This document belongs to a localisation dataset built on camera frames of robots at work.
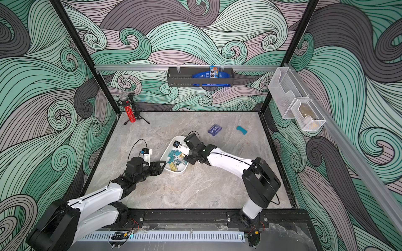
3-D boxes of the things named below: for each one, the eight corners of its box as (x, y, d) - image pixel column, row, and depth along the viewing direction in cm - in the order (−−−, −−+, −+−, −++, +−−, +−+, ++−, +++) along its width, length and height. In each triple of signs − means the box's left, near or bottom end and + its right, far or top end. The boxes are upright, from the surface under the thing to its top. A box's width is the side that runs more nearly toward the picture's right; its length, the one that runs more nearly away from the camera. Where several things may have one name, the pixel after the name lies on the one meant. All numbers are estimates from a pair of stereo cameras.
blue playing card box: (207, 132, 111) (207, 129, 109) (214, 125, 115) (215, 123, 113) (214, 136, 108) (214, 134, 106) (221, 129, 112) (221, 127, 110)
